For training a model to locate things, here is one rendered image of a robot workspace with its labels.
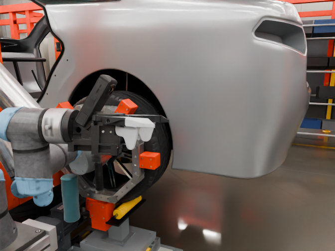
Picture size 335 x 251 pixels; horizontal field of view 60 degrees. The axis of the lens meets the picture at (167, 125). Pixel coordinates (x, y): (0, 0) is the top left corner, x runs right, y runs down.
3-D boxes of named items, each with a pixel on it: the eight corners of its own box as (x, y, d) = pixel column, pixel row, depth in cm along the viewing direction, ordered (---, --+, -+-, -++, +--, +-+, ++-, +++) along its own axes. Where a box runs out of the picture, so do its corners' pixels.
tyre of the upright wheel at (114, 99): (179, 100, 169) (86, 82, 191) (162, 106, 147) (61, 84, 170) (165, 201, 186) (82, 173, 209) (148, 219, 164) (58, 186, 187)
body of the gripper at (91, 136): (130, 150, 63) (79, 147, 65) (131, 110, 63) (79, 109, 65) (119, 156, 56) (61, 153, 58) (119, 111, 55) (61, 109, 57)
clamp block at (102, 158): (111, 157, 140) (111, 147, 139) (100, 163, 132) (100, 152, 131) (103, 156, 142) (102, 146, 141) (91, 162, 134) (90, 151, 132)
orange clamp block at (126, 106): (130, 119, 156) (138, 106, 152) (122, 122, 148) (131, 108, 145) (120, 111, 157) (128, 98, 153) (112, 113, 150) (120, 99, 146)
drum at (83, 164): (113, 165, 165) (112, 141, 162) (89, 178, 145) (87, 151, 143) (92, 162, 170) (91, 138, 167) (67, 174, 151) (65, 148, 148)
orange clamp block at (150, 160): (145, 163, 157) (160, 165, 154) (138, 168, 150) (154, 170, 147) (145, 151, 156) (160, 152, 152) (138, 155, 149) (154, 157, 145)
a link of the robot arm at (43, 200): (52, 187, 117) (54, 206, 119) (52, 177, 127) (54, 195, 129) (31, 190, 114) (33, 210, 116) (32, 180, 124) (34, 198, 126)
